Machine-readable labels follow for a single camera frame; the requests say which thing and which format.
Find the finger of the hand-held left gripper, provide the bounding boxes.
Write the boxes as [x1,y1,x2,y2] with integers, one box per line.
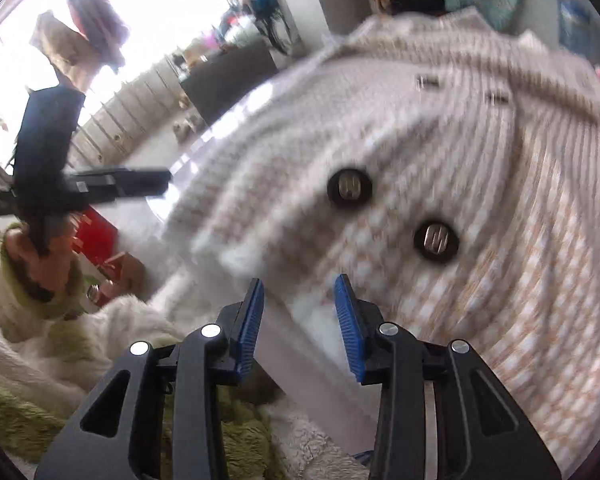
[67,183,170,207]
[67,167,173,185]

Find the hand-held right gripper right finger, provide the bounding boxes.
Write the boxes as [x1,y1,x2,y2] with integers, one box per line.
[334,274,563,480]

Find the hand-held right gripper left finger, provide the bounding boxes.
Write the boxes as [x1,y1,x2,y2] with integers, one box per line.
[35,277,266,480]

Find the beige white houndstooth coat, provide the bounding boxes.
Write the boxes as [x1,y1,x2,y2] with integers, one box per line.
[162,7,600,466]

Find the black clothes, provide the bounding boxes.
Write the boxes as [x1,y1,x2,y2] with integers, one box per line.
[390,0,448,16]

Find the person's left hand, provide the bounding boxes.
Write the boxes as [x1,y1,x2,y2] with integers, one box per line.
[5,221,82,304]

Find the red box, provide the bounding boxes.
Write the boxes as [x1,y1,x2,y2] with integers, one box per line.
[72,207,118,266]

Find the metal railing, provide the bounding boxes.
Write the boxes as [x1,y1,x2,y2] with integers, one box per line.
[75,55,191,161]

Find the brown cardboard box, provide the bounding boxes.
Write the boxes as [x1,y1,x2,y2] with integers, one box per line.
[105,252,146,301]

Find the hanging beige garment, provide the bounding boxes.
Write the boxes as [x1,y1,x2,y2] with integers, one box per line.
[30,10,93,86]

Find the dark grey cabinet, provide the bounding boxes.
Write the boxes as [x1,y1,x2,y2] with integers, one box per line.
[180,47,278,126]

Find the hanging dark red jacket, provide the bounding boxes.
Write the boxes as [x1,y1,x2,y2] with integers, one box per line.
[67,0,131,68]

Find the white and green fluffy robe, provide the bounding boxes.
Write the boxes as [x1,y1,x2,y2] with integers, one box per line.
[0,255,371,480]

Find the blue water bottle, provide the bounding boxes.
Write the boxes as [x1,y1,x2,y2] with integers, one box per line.
[557,0,593,56]

